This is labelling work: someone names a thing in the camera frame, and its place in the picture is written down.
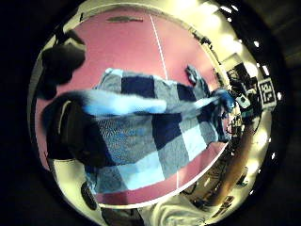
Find blue checked cloth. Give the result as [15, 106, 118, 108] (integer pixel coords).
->
[82, 65, 237, 196]

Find white marker cube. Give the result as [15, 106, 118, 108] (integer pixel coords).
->
[257, 78, 277, 110]

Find black table clamp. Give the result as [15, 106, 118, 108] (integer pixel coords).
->
[189, 29, 214, 48]

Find black round object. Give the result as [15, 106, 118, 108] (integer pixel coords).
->
[80, 181, 99, 211]

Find dark flat object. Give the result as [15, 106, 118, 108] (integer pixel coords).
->
[105, 16, 144, 24]

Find the person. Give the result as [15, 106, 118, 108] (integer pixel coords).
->
[137, 193, 222, 226]

